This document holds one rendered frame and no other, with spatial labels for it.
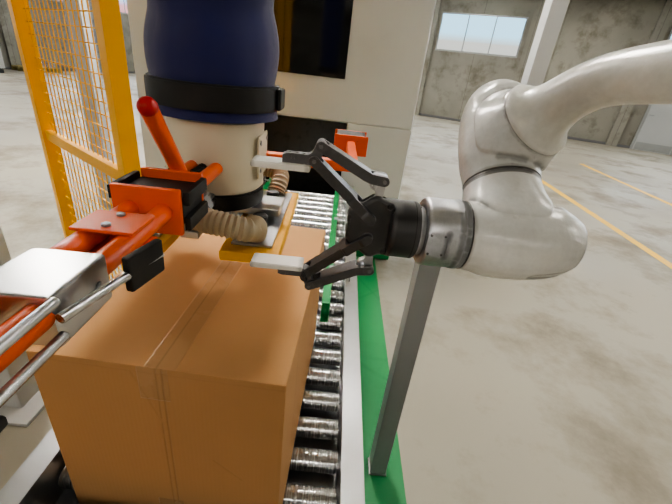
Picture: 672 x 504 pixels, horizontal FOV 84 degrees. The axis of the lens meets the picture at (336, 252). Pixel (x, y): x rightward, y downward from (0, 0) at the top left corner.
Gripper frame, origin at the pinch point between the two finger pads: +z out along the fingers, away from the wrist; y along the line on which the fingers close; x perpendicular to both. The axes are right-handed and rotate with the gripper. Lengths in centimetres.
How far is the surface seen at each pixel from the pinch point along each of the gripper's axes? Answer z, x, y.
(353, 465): -20, 8, 61
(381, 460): -38, 44, 111
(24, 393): 106, 62, 114
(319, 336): -10, 56, 66
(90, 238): 14.4, -12.1, -0.5
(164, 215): 10.3, -4.7, -0.5
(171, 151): 12.5, 3.9, -5.8
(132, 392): 19.0, -3.1, 31.0
